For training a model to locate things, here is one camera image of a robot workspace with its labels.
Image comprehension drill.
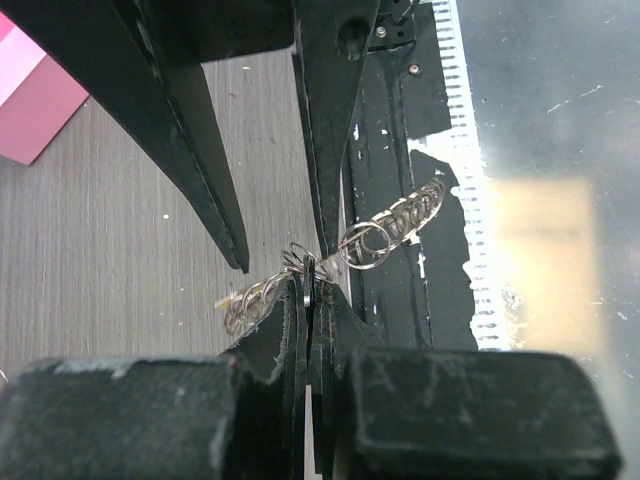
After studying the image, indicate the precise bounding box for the white cable duct strip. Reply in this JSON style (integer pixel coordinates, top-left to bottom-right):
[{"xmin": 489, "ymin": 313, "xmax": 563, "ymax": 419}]
[{"xmin": 408, "ymin": 1, "xmax": 513, "ymax": 351}]

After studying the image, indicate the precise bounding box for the pink open box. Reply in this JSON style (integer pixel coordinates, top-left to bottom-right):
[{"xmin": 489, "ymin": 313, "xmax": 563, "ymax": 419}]
[{"xmin": 1, "ymin": 16, "xmax": 89, "ymax": 165}]

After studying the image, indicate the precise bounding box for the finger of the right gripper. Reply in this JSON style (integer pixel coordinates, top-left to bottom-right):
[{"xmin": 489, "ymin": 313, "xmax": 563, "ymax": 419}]
[
  {"xmin": 292, "ymin": 1, "xmax": 380, "ymax": 258},
  {"xmin": 0, "ymin": 0, "xmax": 251, "ymax": 275}
]

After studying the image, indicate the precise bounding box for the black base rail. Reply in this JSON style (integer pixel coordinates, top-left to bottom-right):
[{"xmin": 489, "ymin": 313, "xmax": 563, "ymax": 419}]
[{"xmin": 343, "ymin": 1, "xmax": 477, "ymax": 351}]

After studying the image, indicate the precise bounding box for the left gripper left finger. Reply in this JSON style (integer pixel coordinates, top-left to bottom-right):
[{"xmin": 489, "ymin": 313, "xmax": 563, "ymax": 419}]
[{"xmin": 1, "ymin": 280, "xmax": 306, "ymax": 479}]

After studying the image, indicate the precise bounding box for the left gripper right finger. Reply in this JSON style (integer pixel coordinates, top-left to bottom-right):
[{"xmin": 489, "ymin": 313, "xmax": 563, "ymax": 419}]
[{"xmin": 307, "ymin": 282, "xmax": 623, "ymax": 479}]

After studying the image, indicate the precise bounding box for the metal keyring disc with rings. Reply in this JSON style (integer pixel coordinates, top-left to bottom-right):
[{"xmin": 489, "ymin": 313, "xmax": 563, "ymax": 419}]
[{"xmin": 220, "ymin": 178, "xmax": 446, "ymax": 335}]

